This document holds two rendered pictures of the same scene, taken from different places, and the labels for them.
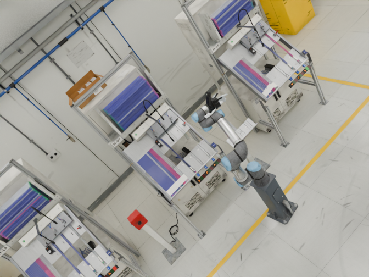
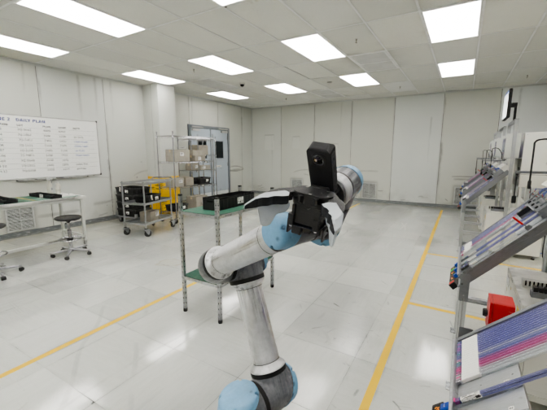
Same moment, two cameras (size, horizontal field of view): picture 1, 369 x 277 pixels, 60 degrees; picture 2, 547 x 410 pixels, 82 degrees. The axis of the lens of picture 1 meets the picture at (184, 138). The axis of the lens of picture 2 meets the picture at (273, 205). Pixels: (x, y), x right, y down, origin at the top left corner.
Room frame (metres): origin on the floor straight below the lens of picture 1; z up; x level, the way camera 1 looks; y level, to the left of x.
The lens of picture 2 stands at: (2.63, -0.85, 1.46)
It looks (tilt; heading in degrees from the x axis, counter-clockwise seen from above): 9 degrees down; 132
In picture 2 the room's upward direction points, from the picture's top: straight up
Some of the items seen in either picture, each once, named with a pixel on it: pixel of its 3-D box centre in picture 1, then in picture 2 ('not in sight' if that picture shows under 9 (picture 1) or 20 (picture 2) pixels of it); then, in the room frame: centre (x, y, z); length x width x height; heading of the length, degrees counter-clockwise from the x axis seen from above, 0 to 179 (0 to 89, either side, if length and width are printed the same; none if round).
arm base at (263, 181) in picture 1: (260, 176); not in sight; (2.02, -0.33, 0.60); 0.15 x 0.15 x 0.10
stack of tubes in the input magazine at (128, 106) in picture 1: (131, 103); not in sight; (2.98, 0.19, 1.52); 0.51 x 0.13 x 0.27; 101
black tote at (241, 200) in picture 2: not in sight; (229, 199); (0.29, 1.10, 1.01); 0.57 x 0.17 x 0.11; 101
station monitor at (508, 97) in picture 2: not in sight; (511, 106); (2.01, 4.85, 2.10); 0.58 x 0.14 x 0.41; 101
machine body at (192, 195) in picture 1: (183, 173); not in sight; (3.09, 0.28, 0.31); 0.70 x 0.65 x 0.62; 101
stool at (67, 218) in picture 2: not in sight; (71, 235); (-2.48, 0.46, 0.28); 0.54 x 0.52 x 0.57; 34
